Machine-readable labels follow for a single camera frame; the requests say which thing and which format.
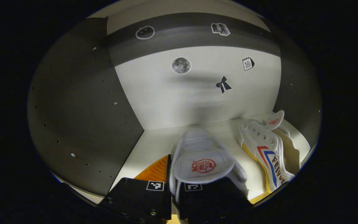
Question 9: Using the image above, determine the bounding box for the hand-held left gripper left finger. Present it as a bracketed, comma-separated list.
[98, 154, 172, 224]

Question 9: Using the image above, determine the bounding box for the grey shoe cabinet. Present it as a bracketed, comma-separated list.
[27, 0, 322, 206]

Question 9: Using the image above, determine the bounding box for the white canvas shoe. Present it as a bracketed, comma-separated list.
[169, 128, 249, 203]
[238, 110, 301, 193]

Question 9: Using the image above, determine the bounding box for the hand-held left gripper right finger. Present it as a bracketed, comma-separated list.
[174, 177, 254, 224]

